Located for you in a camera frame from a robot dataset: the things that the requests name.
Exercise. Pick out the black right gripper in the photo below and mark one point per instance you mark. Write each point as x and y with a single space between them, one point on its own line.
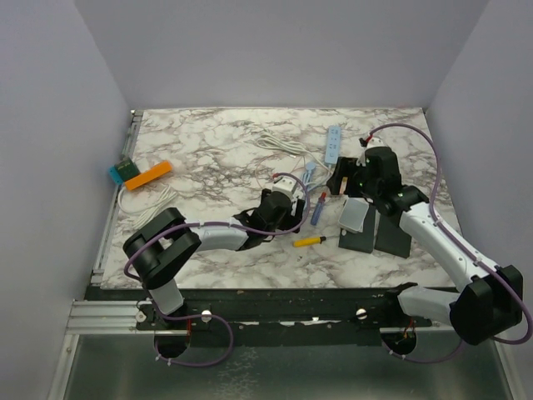
346 167

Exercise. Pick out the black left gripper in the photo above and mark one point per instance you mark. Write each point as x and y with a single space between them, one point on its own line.
291 222

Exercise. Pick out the small pink plug adapter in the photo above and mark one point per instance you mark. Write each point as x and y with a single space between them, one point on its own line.
343 186

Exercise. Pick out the orange power strip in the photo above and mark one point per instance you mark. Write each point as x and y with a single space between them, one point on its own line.
148 176

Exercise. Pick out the teal blue plug block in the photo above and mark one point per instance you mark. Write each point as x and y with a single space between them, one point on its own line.
123 171

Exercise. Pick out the light blue power strip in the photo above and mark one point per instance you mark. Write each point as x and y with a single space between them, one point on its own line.
333 145

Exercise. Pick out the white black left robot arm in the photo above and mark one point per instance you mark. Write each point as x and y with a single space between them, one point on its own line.
159 250

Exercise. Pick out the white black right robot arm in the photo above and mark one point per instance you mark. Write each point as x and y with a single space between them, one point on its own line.
488 298

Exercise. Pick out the blue red screwdriver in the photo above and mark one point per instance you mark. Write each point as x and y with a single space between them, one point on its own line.
318 209

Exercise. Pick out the black block under box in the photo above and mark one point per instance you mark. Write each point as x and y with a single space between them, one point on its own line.
363 241

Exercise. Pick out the black flat block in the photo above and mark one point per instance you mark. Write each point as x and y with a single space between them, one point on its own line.
390 238

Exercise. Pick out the yellow handled screwdriver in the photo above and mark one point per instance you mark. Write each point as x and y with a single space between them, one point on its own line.
310 241

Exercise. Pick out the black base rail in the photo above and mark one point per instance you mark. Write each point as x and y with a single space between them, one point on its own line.
274 317

